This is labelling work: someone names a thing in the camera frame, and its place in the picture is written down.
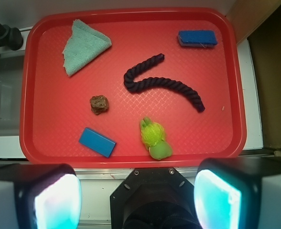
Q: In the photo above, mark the red plastic tray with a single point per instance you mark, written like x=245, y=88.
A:
x=55, y=108

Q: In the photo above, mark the brown rock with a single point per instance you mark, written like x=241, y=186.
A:
x=99, y=104

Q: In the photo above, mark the blue sponge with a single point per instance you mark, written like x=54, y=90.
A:
x=197, y=38

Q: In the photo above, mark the blue rectangular block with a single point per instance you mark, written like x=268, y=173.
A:
x=97, y=142

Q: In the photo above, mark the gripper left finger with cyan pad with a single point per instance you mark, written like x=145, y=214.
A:
x=44, y=196

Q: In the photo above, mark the grey sink basin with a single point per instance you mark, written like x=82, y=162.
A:
x=11, y=71

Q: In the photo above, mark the teal folded cloth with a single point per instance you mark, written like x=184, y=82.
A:
x=84, y=45

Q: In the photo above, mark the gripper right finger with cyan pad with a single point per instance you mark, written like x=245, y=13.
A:
x=239, y=193

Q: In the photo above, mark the green plush toy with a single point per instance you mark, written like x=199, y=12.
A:
x=153, y=136

